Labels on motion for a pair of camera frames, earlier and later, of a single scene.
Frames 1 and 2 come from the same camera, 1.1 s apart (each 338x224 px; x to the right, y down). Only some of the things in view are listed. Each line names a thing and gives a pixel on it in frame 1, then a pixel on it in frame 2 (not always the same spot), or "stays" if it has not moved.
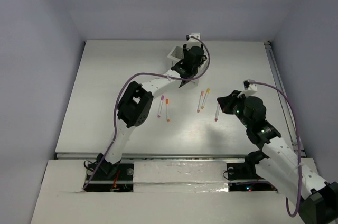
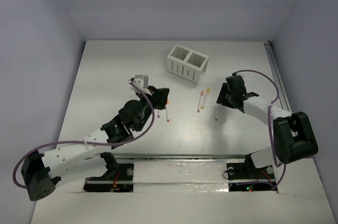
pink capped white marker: x=217 y=112 stays
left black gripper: x=185 y=51 → x=160 y=97
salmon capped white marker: x=202 y=94 stays
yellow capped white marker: x=208 y=91 stays
